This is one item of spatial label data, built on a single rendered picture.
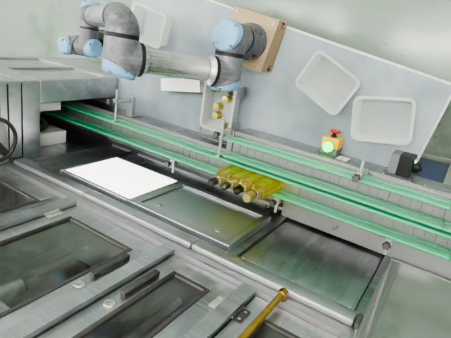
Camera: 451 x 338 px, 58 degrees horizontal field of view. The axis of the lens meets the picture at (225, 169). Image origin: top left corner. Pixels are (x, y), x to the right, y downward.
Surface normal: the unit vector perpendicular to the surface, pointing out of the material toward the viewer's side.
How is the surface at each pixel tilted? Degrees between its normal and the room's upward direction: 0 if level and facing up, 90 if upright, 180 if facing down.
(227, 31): 11
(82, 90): 90
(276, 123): 0
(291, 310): 0
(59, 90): 90
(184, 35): 0
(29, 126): 90
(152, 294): 90
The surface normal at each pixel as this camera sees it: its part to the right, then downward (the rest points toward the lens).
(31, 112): 0.83, 0.29
